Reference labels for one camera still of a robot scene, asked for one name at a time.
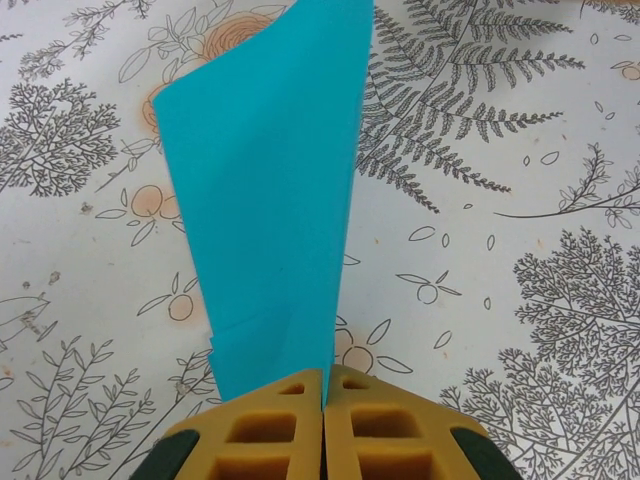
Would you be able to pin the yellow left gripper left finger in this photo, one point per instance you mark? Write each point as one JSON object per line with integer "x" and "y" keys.
{"x": 210, "y": 450}

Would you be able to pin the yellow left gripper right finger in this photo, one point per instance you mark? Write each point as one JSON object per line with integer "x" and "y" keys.
{"x": 435, "y": 450}

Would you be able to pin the turquoise cloth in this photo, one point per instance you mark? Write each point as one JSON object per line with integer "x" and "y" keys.
{"x": 275, "y": 200}

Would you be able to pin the floral print tablecloth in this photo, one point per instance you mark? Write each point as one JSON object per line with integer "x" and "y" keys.
{"x": 500, "y": 250}

